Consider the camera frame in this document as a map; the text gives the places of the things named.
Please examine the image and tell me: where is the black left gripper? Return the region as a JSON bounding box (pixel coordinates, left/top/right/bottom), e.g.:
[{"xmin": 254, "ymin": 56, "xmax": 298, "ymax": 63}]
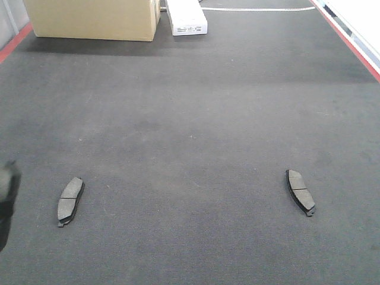
[{"xmin": 1, "ymin": 160, "xmax": 21, "ymax": 251}]

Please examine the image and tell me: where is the grey brake pad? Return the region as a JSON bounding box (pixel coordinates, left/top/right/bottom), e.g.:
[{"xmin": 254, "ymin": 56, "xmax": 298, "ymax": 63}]
[
  {"xmin": 57, "ymin": 177, "xmax": 85, "ymax": 227},
  {"xmin": 286, "ymin": 169, "xmax": 316, "ymax": 217}
]

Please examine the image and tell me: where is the black conveyor belt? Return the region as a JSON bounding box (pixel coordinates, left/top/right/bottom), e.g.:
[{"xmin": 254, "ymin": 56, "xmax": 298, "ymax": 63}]
[{"xmin": 1, "ymin": 9, "xmax": 379, "ymax": 284}]

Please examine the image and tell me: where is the large cardboard box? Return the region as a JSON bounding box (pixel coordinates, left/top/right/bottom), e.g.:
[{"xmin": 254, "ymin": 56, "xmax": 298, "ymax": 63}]
[{"xmin": 24, "ymin": 0, "xmax": 160, "ymax": 42}]

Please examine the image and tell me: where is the white long carton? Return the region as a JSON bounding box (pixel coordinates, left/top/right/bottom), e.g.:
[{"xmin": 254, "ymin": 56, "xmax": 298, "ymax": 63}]
[{"xmin": 165, "ymin": 0, "xmax": 208, "ymax": 36}]

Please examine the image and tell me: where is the red conveyor frame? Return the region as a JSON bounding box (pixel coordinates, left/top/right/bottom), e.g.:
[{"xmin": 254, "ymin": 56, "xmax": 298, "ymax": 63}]
[{"xmin": 1, "ymin": 1, "xmax": 379, "ymax": 82}]

